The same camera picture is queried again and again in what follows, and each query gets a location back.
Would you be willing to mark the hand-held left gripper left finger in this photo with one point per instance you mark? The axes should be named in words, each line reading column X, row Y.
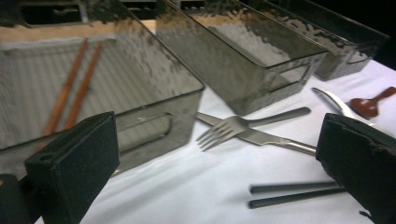
column 74, row 168

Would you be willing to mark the clear grey plastic bin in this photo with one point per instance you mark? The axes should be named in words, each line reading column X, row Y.
column 336, row 53
column 140, row 77
column 218, row 62

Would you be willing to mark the metal fork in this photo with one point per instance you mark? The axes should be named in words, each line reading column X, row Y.
column 230, row 126

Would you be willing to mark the brown wooden spoon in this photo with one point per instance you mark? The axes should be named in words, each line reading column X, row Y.
column 367, row 107

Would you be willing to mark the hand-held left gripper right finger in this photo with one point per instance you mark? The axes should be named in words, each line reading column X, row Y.
column 361, row 158

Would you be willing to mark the black chopstick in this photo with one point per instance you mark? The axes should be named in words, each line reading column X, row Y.
column 292, row 187
column 292, row 199

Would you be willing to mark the white table mat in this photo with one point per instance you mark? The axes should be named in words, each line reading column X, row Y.
column 186, row 193

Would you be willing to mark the brown wooden chopstick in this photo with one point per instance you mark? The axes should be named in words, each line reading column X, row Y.
column 63, row 93
column 82, row 90

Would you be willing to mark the metal table knife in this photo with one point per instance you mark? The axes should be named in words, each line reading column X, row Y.
column 264, row 138

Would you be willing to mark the white ceramic spoon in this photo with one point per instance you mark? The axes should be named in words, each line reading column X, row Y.
column 336, row 101

